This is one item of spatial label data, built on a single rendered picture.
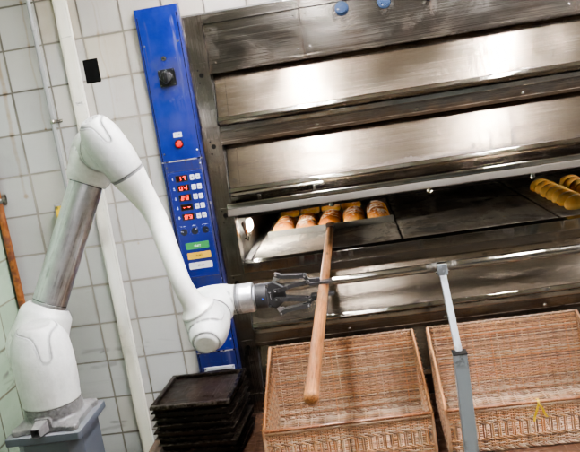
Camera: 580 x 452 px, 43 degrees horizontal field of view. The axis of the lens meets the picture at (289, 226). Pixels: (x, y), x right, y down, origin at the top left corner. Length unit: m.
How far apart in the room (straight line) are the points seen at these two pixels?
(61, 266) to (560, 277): 1.74
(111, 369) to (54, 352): 0.99
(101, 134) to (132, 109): 0.73
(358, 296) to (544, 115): 0.93
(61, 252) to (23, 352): 0.33
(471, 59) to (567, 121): 0.40
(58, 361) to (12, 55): 1.31
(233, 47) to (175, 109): 0.31
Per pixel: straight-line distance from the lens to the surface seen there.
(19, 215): 2.97
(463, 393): 2.26
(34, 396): 2.06
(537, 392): 2.83
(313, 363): 1.56
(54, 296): 2.22
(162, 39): 2.71
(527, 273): 2.81
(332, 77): 2.67
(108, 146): 2.05
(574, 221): 2.82
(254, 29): 2.70
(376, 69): 2.67
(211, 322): 2.02
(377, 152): 2.67
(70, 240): 2.20
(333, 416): 2.79
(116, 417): 3.08
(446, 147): 2.68
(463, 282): 2.78
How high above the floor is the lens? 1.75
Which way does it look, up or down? 10 degrees down
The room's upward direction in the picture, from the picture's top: 9 degrees counter-clockwise
